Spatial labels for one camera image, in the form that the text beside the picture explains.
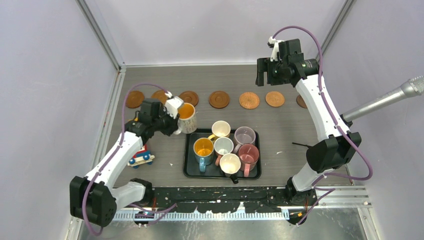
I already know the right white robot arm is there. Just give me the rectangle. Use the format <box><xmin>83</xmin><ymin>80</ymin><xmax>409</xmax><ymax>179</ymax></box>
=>
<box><xmin>255</xmin><ymin>37</ymin><xmax>362</xmax><ymax>205</ymax></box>

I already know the black serving tray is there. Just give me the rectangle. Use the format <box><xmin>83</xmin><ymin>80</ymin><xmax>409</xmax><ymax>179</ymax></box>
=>
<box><xmin>183</xmin><ymin>128</ymin><xmax>262</xmax><ymax>180</ymax></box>

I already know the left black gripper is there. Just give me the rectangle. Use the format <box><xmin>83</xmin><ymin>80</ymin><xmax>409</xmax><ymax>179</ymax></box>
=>
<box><xmin>151</xmin><ymin>106</ymin><xmax>180</xmax><ymax>136</ymax></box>

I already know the white mug black handle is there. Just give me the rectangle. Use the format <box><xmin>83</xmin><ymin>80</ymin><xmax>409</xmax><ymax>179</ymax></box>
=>
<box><xmin>219</xmin><ymin>153</ymin><xmax>241</xmax><ymax>185</ymax></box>

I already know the blue mug orange inside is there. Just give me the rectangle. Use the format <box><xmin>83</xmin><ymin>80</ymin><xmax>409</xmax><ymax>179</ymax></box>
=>
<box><xmin>193</xmin><ymin>137</ymin><xmax>214</xmax><ymax>173</ymax></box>

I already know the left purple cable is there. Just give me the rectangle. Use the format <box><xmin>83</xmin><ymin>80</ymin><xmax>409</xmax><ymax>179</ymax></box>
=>
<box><xmin>81</xmin><ymin>82</ymin><xmax>178</xmax><ymax>237</ymax></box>

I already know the dark brown wooden coaster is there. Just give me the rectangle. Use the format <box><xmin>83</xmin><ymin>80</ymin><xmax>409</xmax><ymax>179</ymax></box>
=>
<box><xmin>296</xmin><ymin>95</ymin><xmax>308</xmax><ymax>109</ymax></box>

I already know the lilac mug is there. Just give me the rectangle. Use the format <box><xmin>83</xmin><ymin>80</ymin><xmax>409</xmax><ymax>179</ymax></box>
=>
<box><xmin>233</xmin><ymin>126</ymin><xmax>256</xmax><ymax>154</ymax></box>

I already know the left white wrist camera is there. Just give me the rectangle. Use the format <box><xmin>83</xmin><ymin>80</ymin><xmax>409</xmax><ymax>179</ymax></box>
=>
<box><xmin>164</xmin><ymin>91</ymin><xmax>184</xmax><ymax>119</ymax></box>

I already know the cream mug yellow handle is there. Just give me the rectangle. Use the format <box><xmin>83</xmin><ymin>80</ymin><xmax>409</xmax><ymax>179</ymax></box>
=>
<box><xmin>208</xmin><ymin>120</ymin><xmax>231</xmax><ymax>142</ymax></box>

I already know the white mug orange inside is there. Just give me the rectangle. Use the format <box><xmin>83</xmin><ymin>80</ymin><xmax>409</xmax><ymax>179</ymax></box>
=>
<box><xmin>173</xmin><ymin>102</ymin><xmax>198</xmax><ymax>135</ymax></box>

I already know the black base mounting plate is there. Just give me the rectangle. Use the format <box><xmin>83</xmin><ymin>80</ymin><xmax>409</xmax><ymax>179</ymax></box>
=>
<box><xmin>120</xmin><ymin>186</ymin><xmax>319</xmax><ymax>215</ymax></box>

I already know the white mug pink handle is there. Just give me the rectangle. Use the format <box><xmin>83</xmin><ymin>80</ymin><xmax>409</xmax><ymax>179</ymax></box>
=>
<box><xmin>214</xmin><ymin>137</ymin><xmax>234</xmax><ymax>166</ymax></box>

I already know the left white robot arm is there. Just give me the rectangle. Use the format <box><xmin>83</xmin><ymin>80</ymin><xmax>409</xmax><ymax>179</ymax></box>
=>
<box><xmin>69</xmin><ymin>97</ymin><xmax>184</xmax><ymax>227</ymax></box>

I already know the silver microphone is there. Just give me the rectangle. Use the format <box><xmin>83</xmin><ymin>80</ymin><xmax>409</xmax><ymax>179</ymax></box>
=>
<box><xmin>340</xmin><ymin>75</ymin><xmax>424</xmax><ymax>123</ymax></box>

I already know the woven rattan coaster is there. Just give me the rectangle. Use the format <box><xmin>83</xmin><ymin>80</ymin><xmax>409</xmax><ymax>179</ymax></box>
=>
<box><xmin>239</xmin><ymin>92</ymin><xmax>260</xmax><ymax>110</ymax></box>
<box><xmin>265</xmin><ymin>91</ymin><xmax>285</xmax><ymax>108</ymax></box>

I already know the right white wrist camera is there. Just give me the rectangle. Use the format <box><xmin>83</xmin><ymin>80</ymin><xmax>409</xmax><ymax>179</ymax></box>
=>
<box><xmin>267</xmin><ymin>36</ymin><xmax>285</xmax><ymax>62</ymax></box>

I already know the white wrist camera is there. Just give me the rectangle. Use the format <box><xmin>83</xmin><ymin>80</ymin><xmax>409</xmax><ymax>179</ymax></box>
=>
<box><xmin>267</xmin><ymin>36</ymin><xmax>285</xmax><ymax>62</ymax></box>
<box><xmin>164</xmin><ymin>91</ymin><xmax>184</xmax><ymax>119</ymax></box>

